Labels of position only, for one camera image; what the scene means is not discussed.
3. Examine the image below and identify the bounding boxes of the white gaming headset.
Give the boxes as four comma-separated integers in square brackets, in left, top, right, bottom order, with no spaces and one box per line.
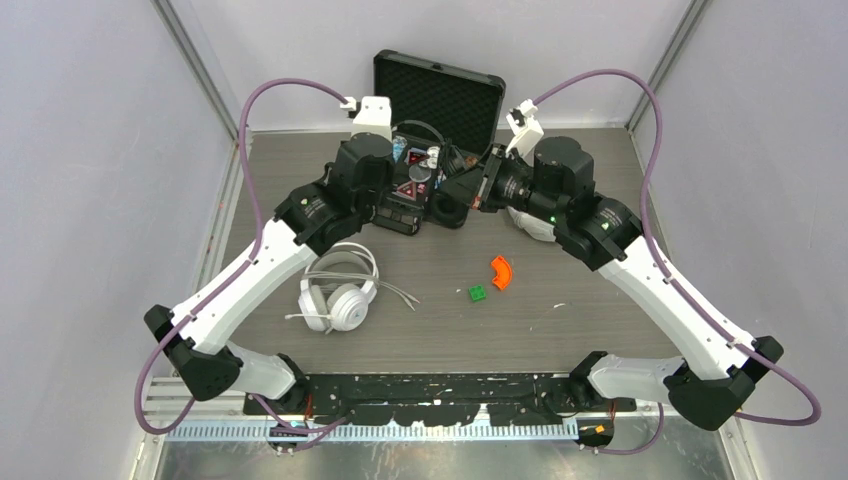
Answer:
[507,207,556,243]

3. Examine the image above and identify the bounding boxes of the purple cable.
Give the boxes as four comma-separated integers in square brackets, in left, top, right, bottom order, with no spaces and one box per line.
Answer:
[529,69,823,457]
[134,78,359,455]

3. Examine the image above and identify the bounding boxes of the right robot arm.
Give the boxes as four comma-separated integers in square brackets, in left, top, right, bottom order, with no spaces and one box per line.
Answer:
[440,136,783,431]

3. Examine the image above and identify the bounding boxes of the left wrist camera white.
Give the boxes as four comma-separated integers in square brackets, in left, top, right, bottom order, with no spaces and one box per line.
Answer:
[351,96,393,142]

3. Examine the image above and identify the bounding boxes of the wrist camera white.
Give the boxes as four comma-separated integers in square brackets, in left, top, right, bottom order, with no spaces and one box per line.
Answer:
[506,99,544,158]
[351,96,393,142]

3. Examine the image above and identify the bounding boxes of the orange toy brick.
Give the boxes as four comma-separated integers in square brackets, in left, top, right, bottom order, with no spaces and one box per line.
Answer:
[490,255,514,291]

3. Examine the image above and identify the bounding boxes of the green toy brick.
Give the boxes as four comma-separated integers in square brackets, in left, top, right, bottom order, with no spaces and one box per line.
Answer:
[468,285,487,303]

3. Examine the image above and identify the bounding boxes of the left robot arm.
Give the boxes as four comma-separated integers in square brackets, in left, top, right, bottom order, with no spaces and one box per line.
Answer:
[144,133,395,414]

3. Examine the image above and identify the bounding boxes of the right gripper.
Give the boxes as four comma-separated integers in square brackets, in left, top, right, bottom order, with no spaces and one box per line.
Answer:
[439,142,563,225]

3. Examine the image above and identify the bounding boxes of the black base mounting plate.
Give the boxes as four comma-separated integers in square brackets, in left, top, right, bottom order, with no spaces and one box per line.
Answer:
[267,373,637,427]

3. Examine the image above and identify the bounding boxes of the black headphones with cable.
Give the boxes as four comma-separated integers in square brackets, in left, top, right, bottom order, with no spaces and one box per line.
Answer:
[387,120,479,235]

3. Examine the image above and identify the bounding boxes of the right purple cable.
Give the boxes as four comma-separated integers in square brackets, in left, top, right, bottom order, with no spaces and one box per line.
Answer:
[529,69,823,457]

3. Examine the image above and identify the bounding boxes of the black poker chip case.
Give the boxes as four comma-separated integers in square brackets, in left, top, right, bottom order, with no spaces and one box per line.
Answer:
[373,50,506,236]

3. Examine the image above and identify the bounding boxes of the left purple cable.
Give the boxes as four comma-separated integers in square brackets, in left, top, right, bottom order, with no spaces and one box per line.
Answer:
[134,78,359,455]

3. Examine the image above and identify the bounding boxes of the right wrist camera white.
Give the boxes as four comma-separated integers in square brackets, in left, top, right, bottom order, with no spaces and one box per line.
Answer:
[506,99,544,158]

